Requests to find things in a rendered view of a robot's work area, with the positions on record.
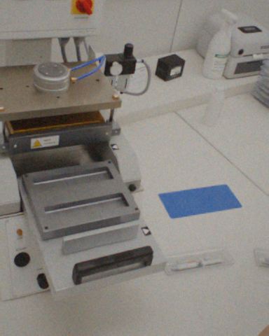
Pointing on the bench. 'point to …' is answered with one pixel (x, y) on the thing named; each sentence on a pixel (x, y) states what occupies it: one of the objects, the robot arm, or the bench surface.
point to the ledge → (177, 89)
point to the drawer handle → (120, 259)
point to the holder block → (78, 199)
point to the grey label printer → (238, 44)
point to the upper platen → (53, 122)
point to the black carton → (169, 67)
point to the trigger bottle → (219, 47)
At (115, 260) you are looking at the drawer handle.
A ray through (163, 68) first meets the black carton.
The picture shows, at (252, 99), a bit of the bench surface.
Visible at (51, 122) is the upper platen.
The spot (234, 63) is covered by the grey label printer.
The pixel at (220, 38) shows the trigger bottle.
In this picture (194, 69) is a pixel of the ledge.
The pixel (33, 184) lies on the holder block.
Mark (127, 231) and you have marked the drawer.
